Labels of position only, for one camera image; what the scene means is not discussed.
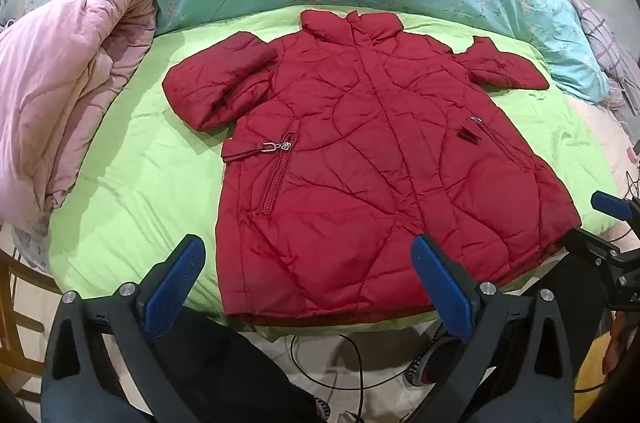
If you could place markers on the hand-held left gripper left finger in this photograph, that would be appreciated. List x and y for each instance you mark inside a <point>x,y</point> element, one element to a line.
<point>175,288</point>

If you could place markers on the pink quilt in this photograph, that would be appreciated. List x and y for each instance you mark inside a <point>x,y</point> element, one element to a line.
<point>50,78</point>

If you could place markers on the pink plaid cloth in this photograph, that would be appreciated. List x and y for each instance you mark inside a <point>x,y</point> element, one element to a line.
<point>600,38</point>

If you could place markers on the person's black trouser leg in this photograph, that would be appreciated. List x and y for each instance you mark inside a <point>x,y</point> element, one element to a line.
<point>225,378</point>

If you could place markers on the red quilted jacket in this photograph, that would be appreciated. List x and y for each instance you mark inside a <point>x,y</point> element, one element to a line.
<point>375,153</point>

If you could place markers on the green bed sheet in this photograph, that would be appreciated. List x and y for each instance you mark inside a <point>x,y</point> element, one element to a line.
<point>140,183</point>

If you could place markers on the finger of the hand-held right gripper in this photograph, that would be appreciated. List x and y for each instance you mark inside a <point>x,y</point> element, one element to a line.
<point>612,204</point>
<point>595,248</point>

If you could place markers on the wooden chair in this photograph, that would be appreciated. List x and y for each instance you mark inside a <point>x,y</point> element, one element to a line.
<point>20,353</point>

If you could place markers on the person's shoe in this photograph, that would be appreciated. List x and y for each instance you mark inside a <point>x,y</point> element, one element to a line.
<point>425,358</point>

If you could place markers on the pale pink sheet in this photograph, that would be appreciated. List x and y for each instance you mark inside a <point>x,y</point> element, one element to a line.
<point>605,138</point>

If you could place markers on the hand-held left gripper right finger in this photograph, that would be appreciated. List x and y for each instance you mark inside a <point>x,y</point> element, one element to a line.
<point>445,288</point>

